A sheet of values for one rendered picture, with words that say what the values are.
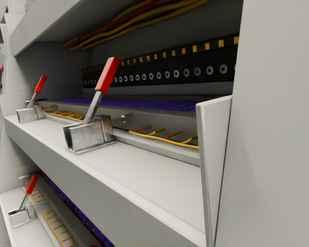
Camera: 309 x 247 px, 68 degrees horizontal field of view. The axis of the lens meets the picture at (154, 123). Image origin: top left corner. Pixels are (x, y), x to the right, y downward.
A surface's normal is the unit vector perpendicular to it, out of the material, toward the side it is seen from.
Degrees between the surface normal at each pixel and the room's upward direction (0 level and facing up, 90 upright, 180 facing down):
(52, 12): 106
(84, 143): 90
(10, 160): 90
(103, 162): 16
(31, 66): 90
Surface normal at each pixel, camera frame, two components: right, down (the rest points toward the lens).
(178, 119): -0.77, 0.22
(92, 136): 0.63, 0.10
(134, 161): -0.11, -0.97
